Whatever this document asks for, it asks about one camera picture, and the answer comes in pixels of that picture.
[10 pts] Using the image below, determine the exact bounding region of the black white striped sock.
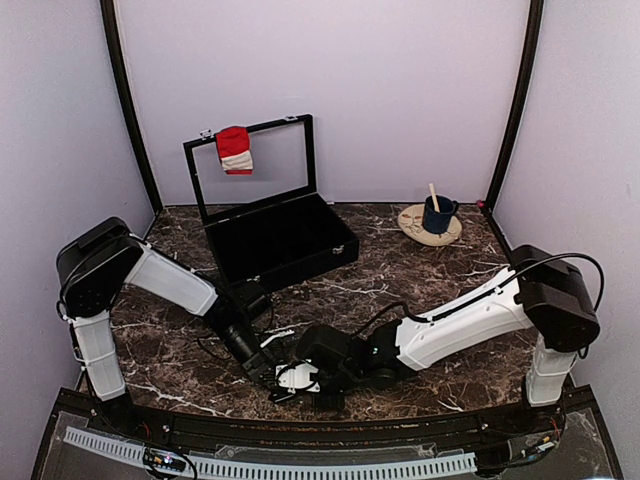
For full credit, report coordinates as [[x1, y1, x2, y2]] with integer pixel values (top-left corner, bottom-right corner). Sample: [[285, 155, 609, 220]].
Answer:
[[269, 386, 297, 404]]

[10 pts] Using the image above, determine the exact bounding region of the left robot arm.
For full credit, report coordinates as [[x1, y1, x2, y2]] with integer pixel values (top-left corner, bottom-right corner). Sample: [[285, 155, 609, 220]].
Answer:
[[56, 217, 279, 436]]

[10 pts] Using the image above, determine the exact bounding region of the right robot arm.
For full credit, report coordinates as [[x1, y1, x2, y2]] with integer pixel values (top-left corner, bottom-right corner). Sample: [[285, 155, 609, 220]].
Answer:
[[276, 245, 600, 434]]

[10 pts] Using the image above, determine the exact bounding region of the black display case box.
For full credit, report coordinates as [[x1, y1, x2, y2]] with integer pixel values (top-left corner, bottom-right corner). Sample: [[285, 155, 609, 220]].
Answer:
[[183, 114, 360, 293]]

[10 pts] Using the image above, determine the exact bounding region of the small green circuit board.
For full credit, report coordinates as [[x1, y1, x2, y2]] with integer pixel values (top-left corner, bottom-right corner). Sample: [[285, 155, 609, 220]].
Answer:
[[143, 448, 187, 473]]

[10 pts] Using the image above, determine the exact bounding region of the beige ceramic saucer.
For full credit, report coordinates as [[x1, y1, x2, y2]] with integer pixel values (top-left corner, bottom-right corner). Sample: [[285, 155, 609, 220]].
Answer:
[[397, 203, 464, 247]]

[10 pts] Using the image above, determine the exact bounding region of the dark blue mug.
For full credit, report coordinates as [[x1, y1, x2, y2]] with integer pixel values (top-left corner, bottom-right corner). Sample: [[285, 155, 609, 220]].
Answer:
[[422, 195, 459, 235]]

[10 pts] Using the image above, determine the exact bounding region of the red and beige sock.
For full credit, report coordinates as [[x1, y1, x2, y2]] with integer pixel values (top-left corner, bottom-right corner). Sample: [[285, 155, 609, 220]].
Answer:
[[216, 126, 254, 175]]

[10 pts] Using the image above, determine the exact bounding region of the wooden stick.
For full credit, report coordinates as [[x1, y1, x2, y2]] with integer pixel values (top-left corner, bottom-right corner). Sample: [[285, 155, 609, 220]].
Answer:
[[428, 182, 440, 213]]

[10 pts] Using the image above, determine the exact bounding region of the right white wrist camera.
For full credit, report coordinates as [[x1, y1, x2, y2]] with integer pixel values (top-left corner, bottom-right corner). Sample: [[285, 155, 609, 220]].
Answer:
[[275, 362, 320, 393]]

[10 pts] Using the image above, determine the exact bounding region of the white slotted cable duct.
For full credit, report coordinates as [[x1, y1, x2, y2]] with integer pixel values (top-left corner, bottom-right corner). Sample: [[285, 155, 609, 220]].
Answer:
[[62, 427, 478, 479]]

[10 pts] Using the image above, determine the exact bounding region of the black front rail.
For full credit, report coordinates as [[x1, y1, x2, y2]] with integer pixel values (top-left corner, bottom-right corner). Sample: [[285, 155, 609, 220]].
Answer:
[[54, 387, 596, 451]]

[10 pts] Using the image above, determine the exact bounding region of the left black frame post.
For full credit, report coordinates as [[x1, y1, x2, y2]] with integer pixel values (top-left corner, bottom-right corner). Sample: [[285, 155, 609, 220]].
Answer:
[[99, 0, 164, 215]]

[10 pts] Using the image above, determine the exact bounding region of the black frame post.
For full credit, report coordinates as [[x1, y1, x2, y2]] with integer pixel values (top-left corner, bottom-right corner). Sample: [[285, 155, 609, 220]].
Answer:
[[484, 0, 545, 206], [99, 0, 164, 215]]

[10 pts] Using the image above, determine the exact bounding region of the right black frame post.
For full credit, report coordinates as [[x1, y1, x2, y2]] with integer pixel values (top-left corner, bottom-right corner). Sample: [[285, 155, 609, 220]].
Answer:
[[484, 0, 545, 206]]

